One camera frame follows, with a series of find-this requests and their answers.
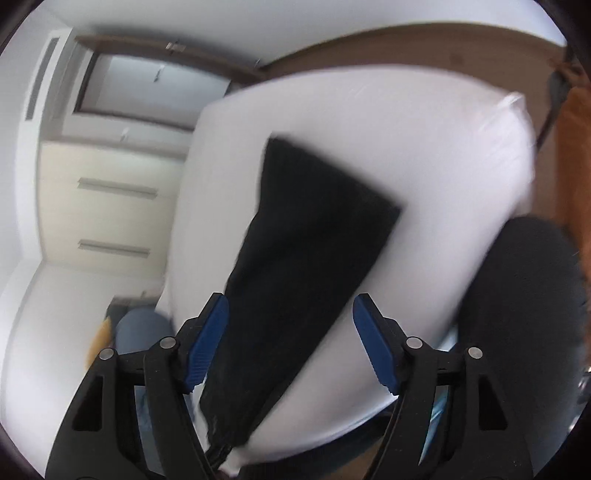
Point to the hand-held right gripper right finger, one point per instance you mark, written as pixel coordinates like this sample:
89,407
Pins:
374,341

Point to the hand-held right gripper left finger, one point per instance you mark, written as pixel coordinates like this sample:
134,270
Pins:
207,341

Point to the orange bag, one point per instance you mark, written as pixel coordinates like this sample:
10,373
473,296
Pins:
575,152

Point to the white bed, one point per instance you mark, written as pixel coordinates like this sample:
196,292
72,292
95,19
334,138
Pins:
369,138

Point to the blue quilt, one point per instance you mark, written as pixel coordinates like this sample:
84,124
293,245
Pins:
141,327

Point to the cream wardrobe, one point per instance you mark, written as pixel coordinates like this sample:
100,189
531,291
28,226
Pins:
115,217

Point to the black pants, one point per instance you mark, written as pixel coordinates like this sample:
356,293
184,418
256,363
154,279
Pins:
295,258

